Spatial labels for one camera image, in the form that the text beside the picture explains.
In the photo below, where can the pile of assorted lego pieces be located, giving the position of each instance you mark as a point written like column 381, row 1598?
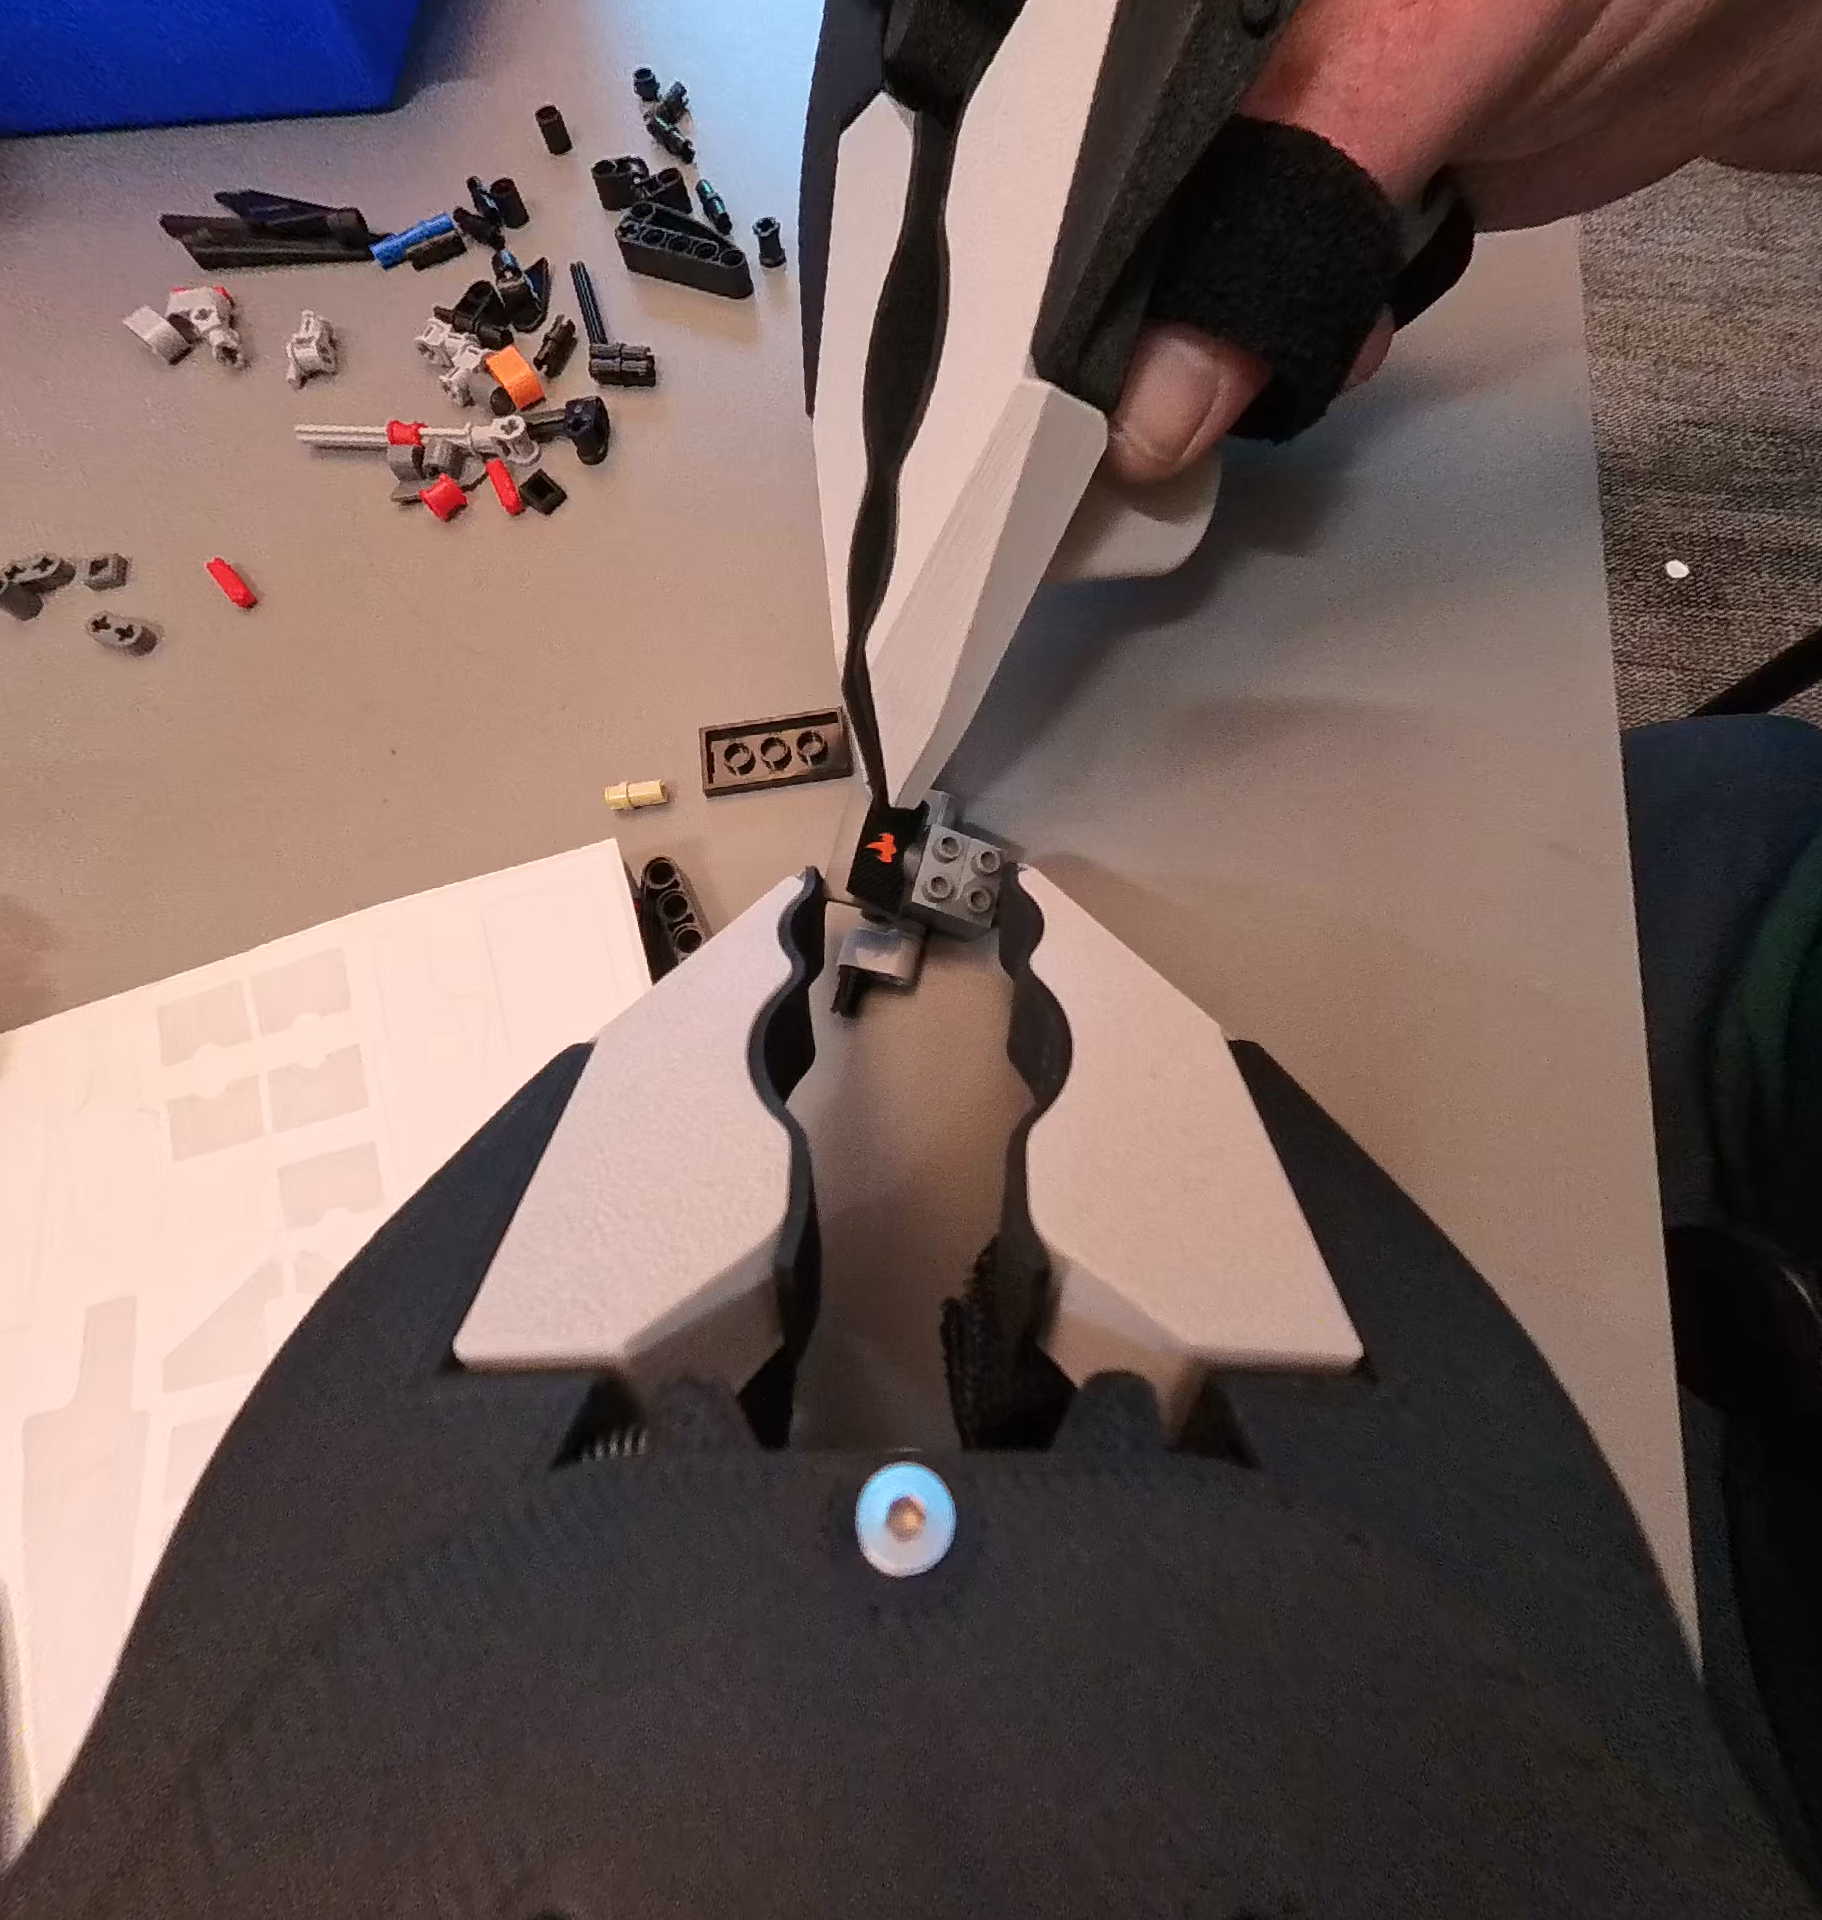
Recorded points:
column 507, row 377

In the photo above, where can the black lego plate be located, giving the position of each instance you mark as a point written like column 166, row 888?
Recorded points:
column 774, row 754

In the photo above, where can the black lego beam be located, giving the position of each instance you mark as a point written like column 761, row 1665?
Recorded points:
column 673, row 909

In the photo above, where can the dark round object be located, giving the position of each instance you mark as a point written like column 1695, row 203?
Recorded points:
column 1753, row 1352

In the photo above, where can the white instruction sheet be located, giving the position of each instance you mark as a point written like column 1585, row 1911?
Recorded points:
column 177, row 1200

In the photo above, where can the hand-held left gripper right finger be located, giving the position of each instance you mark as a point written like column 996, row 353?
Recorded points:
column 1165, row 1183

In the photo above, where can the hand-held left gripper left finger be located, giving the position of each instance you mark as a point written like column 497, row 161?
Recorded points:
column 641, row 1183

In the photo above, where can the blue plastic bin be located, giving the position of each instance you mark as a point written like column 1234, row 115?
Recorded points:
column 162, row 59

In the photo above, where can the tan lego pin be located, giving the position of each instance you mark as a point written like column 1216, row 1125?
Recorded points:
column 635, row 794

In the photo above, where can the person's right hand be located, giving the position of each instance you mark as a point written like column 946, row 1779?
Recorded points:
column 1571, row 107

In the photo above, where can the dark grey double lego connector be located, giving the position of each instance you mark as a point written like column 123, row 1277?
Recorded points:
column 23, row 588

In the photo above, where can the person's green shirt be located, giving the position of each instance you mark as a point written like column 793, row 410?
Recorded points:
column 1804, row 1020

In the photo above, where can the dark grey lego axle connector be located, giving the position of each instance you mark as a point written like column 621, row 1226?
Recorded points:
column 123, row 632

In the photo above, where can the grey and black lego assembly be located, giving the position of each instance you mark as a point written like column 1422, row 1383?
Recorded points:
column 955, row 878

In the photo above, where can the red lego pin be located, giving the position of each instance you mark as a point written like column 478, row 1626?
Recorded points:
column 231, row 583

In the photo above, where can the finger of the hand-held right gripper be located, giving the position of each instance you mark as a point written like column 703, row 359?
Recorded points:
column 848, row 452
column 1003, row 452

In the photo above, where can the black chair leg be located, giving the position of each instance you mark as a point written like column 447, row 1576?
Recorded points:
column 1804, row 652

